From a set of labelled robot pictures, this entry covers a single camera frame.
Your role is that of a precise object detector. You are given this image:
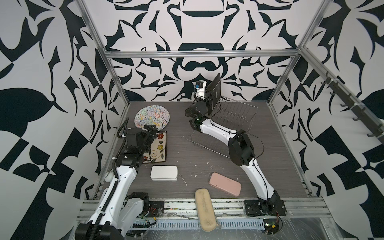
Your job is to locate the round speckled plate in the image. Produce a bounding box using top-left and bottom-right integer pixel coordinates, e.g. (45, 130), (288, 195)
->
(134, 105), (170, 131)

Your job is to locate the white rectangular case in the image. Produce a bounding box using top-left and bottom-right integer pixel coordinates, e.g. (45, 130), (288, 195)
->
(150, 166), (178, 182)

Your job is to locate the white alarm clock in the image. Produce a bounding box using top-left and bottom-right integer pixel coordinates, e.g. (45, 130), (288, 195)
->
(104, 170), (116, 184)

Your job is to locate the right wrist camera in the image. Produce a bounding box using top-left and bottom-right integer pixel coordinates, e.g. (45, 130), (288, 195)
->
(194, 81), (207, 99)

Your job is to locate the black wall hook rail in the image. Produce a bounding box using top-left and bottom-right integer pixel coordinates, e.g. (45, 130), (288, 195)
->
(322, 71), (384, 145)

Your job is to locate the wire dish rack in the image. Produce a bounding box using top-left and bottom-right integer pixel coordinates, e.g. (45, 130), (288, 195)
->
(188, 97), (258, 158)

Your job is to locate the pink rectangular case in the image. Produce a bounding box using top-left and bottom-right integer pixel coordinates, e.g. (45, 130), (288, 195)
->
(209, 173), (242, 197)

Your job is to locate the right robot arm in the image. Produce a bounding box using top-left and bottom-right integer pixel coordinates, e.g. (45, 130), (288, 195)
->
(185, 97), (287, 217)

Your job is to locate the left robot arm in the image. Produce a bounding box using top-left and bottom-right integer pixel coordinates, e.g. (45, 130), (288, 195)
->
(75, 120), (158, 240)

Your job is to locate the large black square plate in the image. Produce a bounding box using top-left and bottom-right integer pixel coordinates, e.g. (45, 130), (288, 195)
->
(205, 74), (221, 115)

